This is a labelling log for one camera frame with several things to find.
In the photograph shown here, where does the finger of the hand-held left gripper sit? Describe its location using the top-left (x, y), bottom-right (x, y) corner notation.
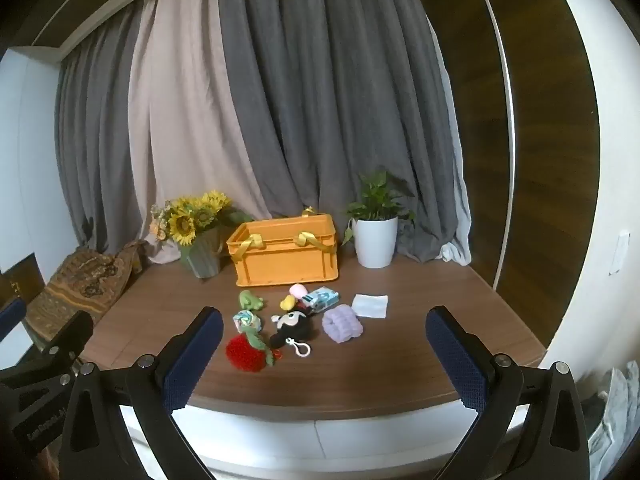
top-left (30, 311), bottom-right (95, 376)
top-left (0, 296), bottom-right (27, 348)

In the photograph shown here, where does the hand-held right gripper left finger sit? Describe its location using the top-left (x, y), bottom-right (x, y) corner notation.
top-left (59, 306), bottom-right (224, 480)

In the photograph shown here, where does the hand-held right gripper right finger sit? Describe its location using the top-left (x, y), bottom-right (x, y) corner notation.
top-left (425, 305), bottom-right (591, 480)

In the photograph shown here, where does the orange plastic crate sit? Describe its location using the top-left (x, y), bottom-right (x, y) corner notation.
top-left (226, 206), bottom-right (340, 287)

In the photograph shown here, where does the blue cartoon tissue pack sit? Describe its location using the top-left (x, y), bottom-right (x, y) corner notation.
top-left (301, 287), bottom-right (340, 315)

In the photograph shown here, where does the multicoloured soft ball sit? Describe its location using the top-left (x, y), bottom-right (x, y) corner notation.
top-left (232, 310), bottom-right (263, 335)

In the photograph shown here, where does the red crochet strawberry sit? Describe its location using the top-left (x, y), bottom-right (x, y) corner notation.
top-left (226, 332), bottom-right (277, 373)

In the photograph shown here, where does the white folded cloth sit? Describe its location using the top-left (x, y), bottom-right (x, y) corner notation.
top-left (351, 293), bottom-right (389, 320)

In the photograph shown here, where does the white sheer curtain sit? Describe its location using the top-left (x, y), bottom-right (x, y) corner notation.
top-left (439, 180), bottom-right (473, 267)

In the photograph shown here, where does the purple fluffy scrunchie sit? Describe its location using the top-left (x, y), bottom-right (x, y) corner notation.
top-left (322, 304), bottom-right (364, 344)

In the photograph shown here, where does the white plant pot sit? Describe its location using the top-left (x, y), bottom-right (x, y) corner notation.
top-left (354, 216), bottom-right (399, 269)

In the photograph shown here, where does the sunflower bouquet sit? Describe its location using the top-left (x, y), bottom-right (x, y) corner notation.
top-left (149, 190), bottom-right (253, 247)

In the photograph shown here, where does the light grey cloth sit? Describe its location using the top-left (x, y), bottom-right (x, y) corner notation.
top-left (587, 365), bottom-right (640, 480)

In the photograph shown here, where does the green leafy plant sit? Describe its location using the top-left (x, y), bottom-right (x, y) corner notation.
top-left (342, 171), bottom-right (416, 247)

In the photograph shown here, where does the grey curtain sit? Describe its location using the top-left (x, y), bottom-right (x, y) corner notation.
top-left (55, 10), bottom-right (156, 256)
top-left (215, 0), bottom-right (473, 266)

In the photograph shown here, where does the dark wooden wardrobe panel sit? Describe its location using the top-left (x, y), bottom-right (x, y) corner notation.
top-left (420, 0), bottom-right (601, 356)

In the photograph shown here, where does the beige curtain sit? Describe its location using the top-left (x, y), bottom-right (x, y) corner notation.
top-left (127, 0), bottom-right (273, 266)

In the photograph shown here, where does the black plush keychain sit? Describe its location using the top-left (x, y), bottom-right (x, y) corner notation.
top-left (270, 308), bottom-right (313, 359)

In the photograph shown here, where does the white wall switch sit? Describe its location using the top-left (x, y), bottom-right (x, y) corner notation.
top-left (609, 230), bottom-right (631, 275)

